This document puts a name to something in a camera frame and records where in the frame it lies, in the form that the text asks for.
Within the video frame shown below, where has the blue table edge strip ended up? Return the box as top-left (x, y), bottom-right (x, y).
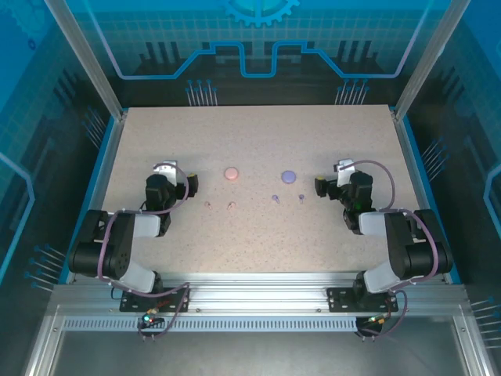
top-left (402, 115), bottom-right (462, 285)
top-left (58, 115), bottom-right (118, 285)

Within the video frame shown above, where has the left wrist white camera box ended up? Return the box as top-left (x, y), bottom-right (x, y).
top-left (154, 159), bottom-right (180, 178)

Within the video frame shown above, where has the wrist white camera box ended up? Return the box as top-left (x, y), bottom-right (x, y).
top-left (333, 158), bottom-right (356, 188)
top-left (154, 159), bottom-right (180, 178)

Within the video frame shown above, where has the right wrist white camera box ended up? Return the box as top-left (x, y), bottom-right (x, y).
top-left (333, 158), bottom-right (356, 188)

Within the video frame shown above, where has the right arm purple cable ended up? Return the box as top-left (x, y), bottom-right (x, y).
top-left (338, 159), bottom-right (440, 342)

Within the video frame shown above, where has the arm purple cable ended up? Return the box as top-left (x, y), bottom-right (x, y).
top-left (338, 159), bottom-right (440, 342)
top-left (96, 162), bottom-right (192, 342)

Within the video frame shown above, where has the aluminium table side rail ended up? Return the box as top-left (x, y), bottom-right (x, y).
top-left (73, 110), bottom-right (128, 284)
top-left (390, 110), bottom-right (450, 284)

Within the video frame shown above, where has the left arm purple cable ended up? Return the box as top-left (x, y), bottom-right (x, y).
top-left (96, 162), bottom-right (192, 342)

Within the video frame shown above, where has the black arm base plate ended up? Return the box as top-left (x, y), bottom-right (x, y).
top-left (119, 287), bottom-right (192, 313)
top-left (326, 287), bottom-right (399, 313)

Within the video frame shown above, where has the aluminium mounting rail beam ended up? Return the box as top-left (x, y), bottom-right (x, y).
top-left (50, 273), bottom-right (467, 319)

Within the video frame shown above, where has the aluminium frame post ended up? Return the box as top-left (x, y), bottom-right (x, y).
top-left (42, 0), bottom-right (128, 118)
top-left (393, 0), bottom-right (459, 118)

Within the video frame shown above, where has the slotted grey cable duct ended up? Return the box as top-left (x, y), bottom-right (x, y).
top-left (62, 317), bottom-right (359, 333)

